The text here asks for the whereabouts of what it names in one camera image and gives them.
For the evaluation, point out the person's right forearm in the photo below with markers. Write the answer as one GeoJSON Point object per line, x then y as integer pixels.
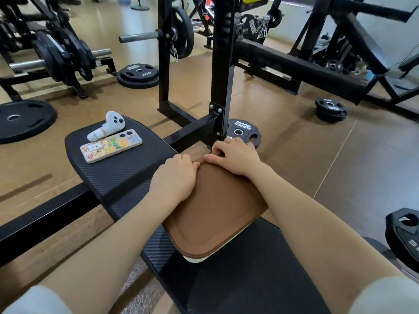
{"type": "Point", "coordinates": [314, 225]}

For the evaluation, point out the person's left forearm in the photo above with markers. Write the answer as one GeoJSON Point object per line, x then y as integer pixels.
{"type": "Point", "coordinates": [108, 245]}

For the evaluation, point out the person's left thumb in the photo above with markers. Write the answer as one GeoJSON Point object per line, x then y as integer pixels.
{"type": "Point", "coordinates": [195, 166]}

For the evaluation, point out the phone with colourful cartoon case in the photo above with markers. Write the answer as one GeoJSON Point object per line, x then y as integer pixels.
{"type": "Point", "coordinates": [111, 146]}

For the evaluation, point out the black weight plate with grip holes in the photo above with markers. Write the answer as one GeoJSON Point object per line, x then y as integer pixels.
{"type": "Point", "coordinates": [137, 75]}

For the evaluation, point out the black steel bench rack frame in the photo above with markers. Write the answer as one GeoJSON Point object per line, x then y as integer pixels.
{"type": "Point", "coordinates": [219, 62]}

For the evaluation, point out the white left shirt sleeve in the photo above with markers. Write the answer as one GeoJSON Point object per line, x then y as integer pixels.
{"type": "Point", "coordinates": [36, 302]}

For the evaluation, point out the black angled gym machine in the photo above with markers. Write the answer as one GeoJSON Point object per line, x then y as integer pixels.
{"type": "Point", "coordinates": [314, 68]}

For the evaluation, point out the person's right hand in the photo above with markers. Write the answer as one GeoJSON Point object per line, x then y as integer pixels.
{"type": "Point", "coordinates": [237, 158]}

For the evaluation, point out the barbell loaded with black plates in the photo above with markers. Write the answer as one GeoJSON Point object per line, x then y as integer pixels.
{"type": "Point", "coordinates": [62, 55]}

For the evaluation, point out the large black bench pad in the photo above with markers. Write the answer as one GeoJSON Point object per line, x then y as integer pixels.
{"type": "Point", "coordinates": [248, 277]}

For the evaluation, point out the white shirt sleeve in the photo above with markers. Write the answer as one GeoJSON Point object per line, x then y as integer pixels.
{"type": "Point", "coordinates": [36, 302]}
{"type": "Point", "coordinates": [386, 295]}

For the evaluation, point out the black hexagonal weight plate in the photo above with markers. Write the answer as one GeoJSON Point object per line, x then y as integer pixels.
{"type": "Point", "coordinates": [404, 237]}

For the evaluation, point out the white game controller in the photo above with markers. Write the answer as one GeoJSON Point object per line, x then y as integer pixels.
{"type": "Point", "coordinates": [107, 125]}

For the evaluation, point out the large flat black weight plate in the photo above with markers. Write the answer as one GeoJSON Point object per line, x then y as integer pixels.
{"type": "Point", "coordinates": [23, 119]}

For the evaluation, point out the small stacked black weight plates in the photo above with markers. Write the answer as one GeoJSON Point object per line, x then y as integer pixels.
{"type": "Point", "coordinates": [330, 109]}

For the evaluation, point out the brown leather pouch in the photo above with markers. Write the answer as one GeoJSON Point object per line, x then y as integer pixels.
{"type": "Point", "coordinates": [216, 212]}

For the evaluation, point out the black weight plate with white print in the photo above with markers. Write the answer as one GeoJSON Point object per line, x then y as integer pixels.
{"type": "Point", "coordinates": [244, 129]}

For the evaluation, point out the barbell with single black plate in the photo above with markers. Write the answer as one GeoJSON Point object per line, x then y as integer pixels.
{"type": "Point", "coordinates": [181, 32]}

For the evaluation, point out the person's left hand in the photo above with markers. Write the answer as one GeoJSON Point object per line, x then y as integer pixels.
{"type": "Point", "coordinates": [172, 183]}

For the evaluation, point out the white right shirt sleeve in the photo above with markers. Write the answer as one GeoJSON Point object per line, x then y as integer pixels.
{"type": "Point", "coordinates": [386, 295]}

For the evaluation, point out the small black bench seat pad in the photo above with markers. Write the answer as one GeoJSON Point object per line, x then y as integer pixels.
{"type": "Point", "coordinates": [124, 173]}

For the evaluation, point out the person's right thumb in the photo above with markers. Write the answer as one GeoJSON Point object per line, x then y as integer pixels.
{"type": "Point", "coordinates": [213, 159]}

